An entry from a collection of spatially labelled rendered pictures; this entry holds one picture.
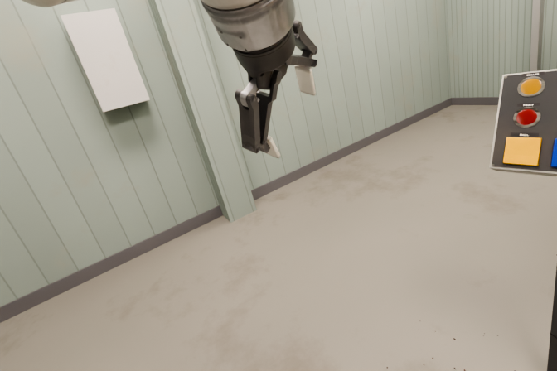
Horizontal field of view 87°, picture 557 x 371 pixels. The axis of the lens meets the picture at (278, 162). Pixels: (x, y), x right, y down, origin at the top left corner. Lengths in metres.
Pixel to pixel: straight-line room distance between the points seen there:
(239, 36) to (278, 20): 0.04
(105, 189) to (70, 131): 0.55
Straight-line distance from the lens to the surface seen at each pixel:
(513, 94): 1.09
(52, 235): 3.10
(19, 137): 2.93
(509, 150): 1.04
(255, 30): 0.31
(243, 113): 0.39
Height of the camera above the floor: 1.40
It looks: 19 degrees down
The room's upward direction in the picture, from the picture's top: 14 degrees counter-clockwise
